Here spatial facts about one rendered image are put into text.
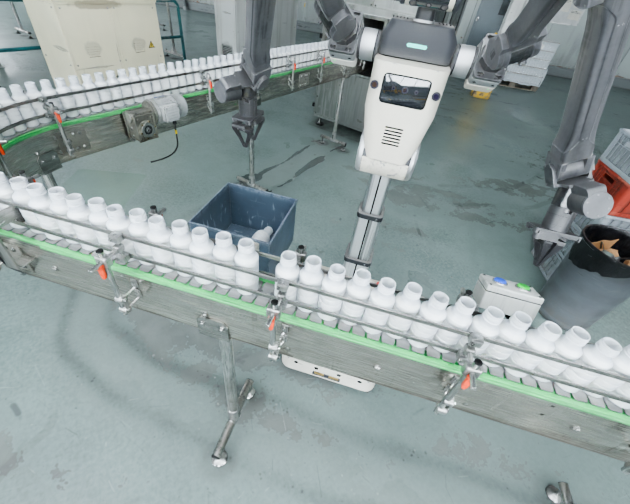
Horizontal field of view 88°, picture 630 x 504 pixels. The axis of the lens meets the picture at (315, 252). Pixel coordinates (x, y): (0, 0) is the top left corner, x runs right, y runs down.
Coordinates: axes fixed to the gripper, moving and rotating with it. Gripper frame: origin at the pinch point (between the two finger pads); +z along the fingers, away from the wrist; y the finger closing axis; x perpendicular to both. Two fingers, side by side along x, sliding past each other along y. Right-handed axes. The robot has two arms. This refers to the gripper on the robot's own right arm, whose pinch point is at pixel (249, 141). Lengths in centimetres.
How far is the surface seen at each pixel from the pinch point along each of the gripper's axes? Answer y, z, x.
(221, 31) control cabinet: -478, 74, -294
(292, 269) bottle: 44, 6, 33
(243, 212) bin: -10.2, 40.3, -9.8
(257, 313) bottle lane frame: 49, 21, 26
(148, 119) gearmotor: -46, 27, -84
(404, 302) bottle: 43, 7, 60
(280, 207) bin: -11.4, 32.7, 7.5
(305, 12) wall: -1135, 118, -374
